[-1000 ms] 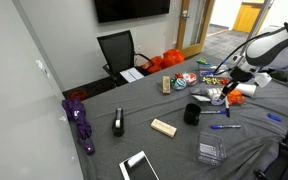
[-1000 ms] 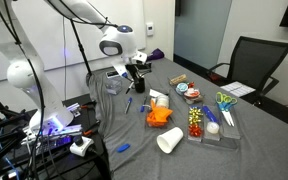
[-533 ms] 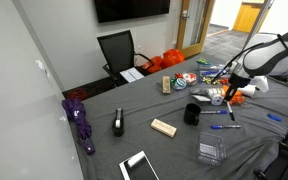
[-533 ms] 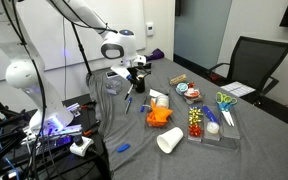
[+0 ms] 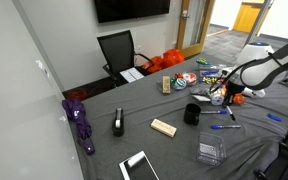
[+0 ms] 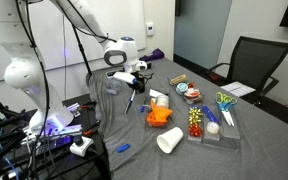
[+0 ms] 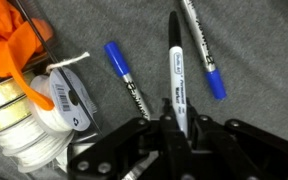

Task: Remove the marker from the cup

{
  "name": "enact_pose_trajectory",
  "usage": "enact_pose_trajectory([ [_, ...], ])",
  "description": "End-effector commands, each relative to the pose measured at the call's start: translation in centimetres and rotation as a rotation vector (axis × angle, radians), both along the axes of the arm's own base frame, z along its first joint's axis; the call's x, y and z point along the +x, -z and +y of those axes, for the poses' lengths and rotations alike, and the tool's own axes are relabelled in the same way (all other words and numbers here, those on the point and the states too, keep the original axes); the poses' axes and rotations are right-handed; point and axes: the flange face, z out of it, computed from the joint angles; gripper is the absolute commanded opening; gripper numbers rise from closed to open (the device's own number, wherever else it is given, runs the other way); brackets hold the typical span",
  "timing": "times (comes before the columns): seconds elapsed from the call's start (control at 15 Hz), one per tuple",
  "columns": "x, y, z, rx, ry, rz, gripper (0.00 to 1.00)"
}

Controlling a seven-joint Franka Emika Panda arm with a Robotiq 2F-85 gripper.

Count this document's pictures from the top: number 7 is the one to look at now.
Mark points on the orange tissue cloth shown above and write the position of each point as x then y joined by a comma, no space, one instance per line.
7,40

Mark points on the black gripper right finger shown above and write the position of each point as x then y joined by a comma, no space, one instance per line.
250,150

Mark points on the white marker with black cap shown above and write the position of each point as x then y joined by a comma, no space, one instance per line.
177,73

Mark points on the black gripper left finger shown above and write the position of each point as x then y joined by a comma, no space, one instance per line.
170,146

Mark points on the gold ribbon spool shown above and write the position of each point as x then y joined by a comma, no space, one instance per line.
4,106

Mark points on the silver marker with blue cap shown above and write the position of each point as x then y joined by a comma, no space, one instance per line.
214,83
117,60

